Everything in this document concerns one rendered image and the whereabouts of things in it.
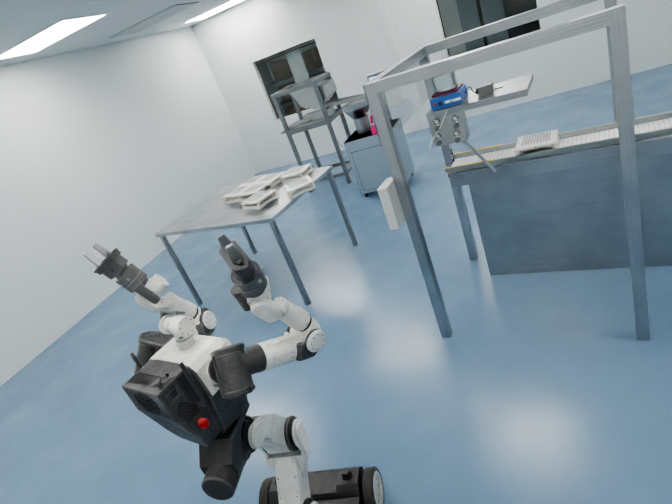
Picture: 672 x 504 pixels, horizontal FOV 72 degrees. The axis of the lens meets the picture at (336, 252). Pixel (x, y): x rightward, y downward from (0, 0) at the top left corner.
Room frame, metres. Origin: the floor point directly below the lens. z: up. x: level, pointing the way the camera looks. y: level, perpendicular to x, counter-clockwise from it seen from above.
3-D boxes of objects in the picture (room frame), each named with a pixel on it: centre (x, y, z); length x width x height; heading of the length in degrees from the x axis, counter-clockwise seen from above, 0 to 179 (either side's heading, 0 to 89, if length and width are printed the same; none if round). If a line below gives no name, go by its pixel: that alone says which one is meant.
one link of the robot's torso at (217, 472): (1.28, 0.60, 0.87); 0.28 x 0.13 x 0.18; 162
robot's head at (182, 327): (1.36, 0.57, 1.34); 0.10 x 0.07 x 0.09; 49
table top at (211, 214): (4.45, 0.66, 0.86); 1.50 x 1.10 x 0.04; 53
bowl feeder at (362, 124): (5.88, -0.96, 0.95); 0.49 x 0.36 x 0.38; 62
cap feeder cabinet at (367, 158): (5.81, -0.98, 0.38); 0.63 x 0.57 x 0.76; 62
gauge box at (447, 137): (2.99, -0.99, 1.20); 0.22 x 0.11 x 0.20; 55
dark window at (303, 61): (8.99, -0.46, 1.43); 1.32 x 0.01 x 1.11; 62
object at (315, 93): (6.64, -0.55, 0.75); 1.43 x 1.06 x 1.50; 62
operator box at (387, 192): (2.51, -0.41, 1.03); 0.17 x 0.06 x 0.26; 145
